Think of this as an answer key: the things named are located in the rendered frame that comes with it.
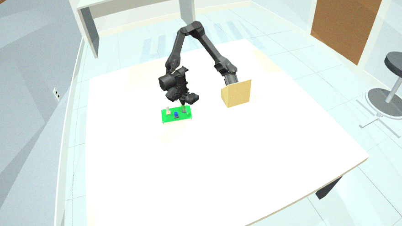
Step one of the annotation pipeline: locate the green circuit board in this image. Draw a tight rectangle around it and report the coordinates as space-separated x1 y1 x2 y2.
161 105 192 124

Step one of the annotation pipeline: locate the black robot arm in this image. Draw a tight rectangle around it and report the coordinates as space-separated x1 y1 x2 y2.
158 21 239 102

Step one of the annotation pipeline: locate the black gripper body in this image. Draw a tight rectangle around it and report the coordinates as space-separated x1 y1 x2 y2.
174 81 199 105

